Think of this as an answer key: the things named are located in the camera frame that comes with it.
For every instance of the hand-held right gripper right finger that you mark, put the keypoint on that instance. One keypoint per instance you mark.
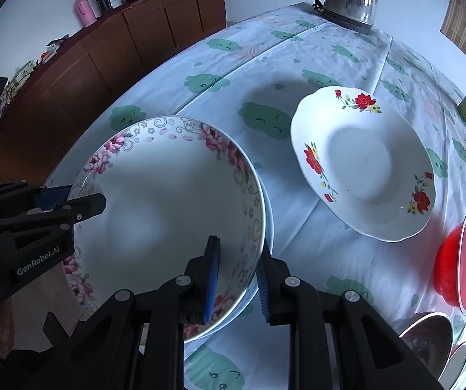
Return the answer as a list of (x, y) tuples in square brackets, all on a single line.
[(263, 292)]

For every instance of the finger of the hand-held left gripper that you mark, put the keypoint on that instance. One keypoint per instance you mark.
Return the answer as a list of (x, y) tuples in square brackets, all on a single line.
[(54, 197), (90, 206)]

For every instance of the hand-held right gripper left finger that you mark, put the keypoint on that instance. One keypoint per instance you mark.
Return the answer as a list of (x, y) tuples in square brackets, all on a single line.
[(213, 280)]

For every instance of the pink floral white bowl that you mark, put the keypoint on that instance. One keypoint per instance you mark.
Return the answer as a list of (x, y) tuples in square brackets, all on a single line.
[(155, 195)]

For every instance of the red floral white plate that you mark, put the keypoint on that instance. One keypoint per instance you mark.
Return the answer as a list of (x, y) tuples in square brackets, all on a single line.
[(362, 162)]

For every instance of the stainless steel bowl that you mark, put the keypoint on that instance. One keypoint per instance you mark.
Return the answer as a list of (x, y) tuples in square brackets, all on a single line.
[(423, 337)]

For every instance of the red plastic bowl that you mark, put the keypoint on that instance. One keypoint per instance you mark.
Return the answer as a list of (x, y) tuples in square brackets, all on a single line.
[(452, 264)]

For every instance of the pile of papers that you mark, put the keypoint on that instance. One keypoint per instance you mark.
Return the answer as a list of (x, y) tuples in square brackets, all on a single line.
[(19, 79)]

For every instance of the brown wooden sideboard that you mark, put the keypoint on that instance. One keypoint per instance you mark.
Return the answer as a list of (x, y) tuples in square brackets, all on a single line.
[(95, 61)]

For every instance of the pink thermos flask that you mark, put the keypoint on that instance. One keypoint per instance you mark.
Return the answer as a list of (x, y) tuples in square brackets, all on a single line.
[(86, 10)]

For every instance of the green cloud print tablecloth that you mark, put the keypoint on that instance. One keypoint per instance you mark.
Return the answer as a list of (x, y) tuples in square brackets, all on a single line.
[(257, 73)]

